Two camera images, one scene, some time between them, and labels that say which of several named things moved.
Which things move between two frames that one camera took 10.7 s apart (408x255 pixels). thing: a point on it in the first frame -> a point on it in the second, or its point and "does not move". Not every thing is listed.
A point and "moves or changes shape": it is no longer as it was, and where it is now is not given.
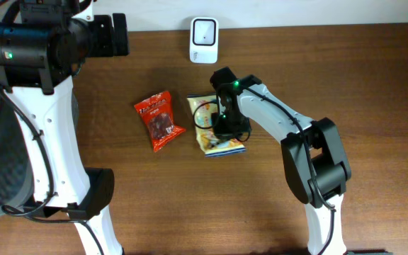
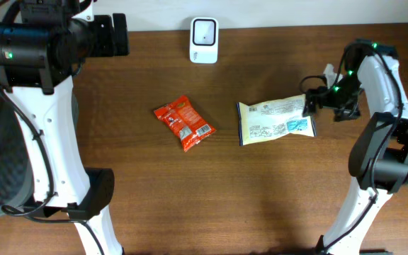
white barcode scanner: [204, 40] does not move
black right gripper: [224, 132] -> [352, 110]
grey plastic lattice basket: [6, 172] does not move
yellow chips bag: [202, 106] moves or changes shape
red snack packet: [157, 112] -> [184, 120]
